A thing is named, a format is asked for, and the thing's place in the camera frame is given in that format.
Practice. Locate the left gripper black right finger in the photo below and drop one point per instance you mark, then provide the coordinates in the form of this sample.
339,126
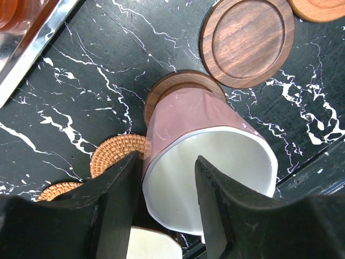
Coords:
239,222

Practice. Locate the dark brown wooden coaster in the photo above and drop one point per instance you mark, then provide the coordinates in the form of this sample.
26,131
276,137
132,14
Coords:
176,81

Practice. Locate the orange red mug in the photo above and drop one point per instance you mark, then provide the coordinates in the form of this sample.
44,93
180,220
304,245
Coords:
16,16

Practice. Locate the silver metal tray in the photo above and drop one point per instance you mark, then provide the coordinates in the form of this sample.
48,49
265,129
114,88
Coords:
19,51

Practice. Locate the light brown wooden coaster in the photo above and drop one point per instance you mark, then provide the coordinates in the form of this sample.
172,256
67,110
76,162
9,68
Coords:
318,11

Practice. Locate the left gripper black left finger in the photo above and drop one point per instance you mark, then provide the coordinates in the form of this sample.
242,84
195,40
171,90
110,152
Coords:
90,221

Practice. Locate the pink mug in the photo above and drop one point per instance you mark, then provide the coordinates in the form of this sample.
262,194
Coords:
192,126

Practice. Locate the woven rattan coaster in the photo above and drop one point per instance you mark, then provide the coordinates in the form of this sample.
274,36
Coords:
116,148
57,189

